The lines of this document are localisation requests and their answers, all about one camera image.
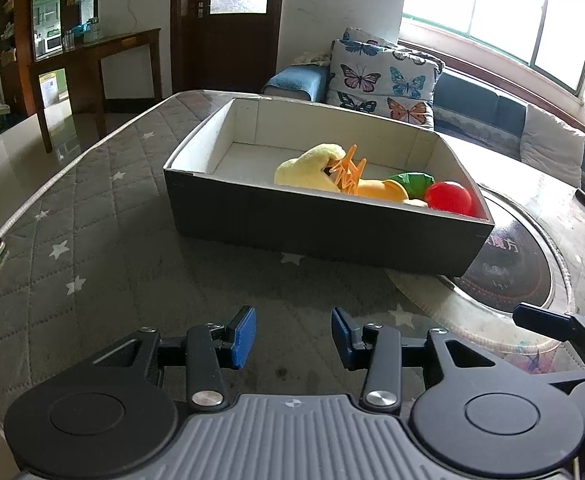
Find white cushion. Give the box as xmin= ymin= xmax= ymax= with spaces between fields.
xmin=519 ymin=104 xmax=585 ymax=188

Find yellow duck plush toy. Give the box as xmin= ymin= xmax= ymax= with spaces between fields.
xmin=274 ymin=143 xmax=427 ymax=207

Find wooden side table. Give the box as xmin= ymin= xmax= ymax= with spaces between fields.
xmin=28 ymin=28 xmax=162 ymax=153

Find window with green frame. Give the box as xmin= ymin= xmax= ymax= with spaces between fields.
xmin=403 ymin=0 xmax=585 ymax=94

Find black cardboard box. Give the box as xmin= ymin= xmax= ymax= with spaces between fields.
xmin=163 ymin=94 xmax=494 ymax=276

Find round induction cooktop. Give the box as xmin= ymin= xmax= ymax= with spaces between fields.
xmin=388 ymin=188 xmax=576 ymax=356

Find green bean bag toy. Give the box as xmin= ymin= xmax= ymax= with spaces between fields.
xmin=389 ymin=172 xmax=436 ymax=200

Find red ball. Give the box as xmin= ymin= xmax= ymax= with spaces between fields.
xmin=423 ymin=181 xmax=474 ymax=216

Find brown wooden door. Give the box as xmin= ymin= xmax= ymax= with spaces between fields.
xmin=170 ymin=0 xmax=283 ymax=93

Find orange plastic toy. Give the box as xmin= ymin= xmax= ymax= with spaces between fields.
xmin=329 ymin=144 xmax=367 ymax=195

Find butterfly print pillow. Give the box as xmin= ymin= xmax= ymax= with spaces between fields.
xmin=326 ymin=39 xmax=443 ymax=130

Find blue sofa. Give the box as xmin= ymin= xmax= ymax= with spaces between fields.
xmin=262 ymin=64 xmax=585 ymax=212

